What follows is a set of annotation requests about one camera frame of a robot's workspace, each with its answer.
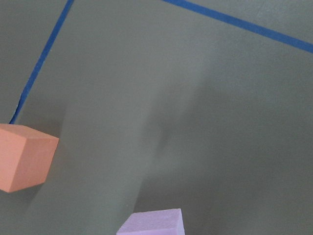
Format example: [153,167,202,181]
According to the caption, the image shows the orange foam block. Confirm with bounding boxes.
[0,124,59,193]

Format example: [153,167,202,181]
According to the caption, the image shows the pink foam block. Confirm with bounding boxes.
[116,209,185,235]

